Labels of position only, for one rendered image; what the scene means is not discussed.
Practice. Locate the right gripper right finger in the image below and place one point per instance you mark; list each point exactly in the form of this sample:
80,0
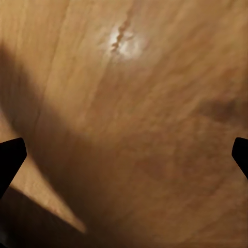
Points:
240,154

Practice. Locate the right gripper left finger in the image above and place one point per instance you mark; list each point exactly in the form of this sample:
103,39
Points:
12,155

